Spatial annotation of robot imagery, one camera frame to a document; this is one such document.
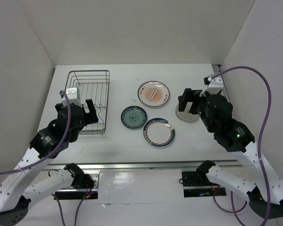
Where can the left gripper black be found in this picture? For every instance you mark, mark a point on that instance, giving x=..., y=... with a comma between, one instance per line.
x=91, y=117

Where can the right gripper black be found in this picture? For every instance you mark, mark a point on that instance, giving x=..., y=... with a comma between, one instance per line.
x=189, y=95

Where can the clear glass plate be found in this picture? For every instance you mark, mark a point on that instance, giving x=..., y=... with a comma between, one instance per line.
x=185, y=115

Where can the orange sunburst plate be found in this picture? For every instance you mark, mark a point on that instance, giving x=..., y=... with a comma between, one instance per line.
x=153, y=93

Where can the blue patterned plate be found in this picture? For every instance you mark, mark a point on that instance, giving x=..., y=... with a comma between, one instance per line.
x=133, y=117

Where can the white plate red green rim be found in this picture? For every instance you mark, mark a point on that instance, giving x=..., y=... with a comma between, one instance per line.
x=158, y=132

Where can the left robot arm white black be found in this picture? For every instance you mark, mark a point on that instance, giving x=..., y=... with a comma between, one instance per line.
x=17, y=193

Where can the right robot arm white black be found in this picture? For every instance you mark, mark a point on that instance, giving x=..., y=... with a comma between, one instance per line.
x=265, y=193

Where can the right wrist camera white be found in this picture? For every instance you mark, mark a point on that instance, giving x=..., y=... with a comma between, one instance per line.
x=213, y=86

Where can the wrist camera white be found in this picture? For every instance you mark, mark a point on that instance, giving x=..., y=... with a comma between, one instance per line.
x=213, y=86
x=73, y=95

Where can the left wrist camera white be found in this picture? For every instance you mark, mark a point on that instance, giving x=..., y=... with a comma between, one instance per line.
x=73, y=95

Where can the wire dish rack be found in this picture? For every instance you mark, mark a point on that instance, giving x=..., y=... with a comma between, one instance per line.
x=94, y=85

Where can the aluminium rail right side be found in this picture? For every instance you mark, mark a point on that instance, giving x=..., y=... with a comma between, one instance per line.
x=216, y=68

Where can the aluminium rail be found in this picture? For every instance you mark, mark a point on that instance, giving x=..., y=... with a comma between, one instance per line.
x=216, y=68
x=144, y=165

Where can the aluminium rail front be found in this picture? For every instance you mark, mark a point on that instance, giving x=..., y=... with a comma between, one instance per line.
x=144, y=165

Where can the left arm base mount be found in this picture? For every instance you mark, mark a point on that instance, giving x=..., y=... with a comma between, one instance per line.
x=88, y=188

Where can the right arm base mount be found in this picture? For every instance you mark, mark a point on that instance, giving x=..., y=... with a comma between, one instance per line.
x=196, y=185

